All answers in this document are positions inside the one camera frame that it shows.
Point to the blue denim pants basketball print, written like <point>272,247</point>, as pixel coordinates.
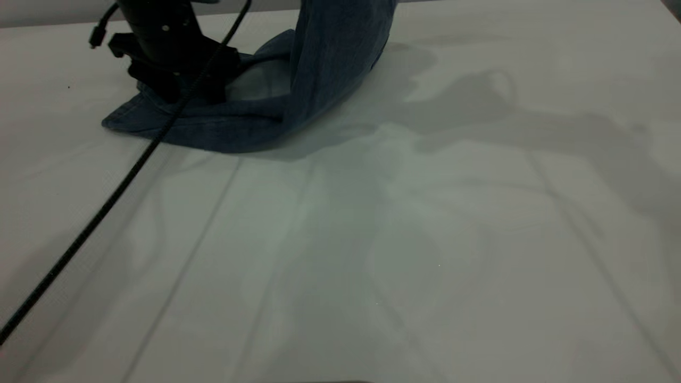
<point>319,69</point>

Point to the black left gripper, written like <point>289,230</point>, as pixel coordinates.
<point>165,42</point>

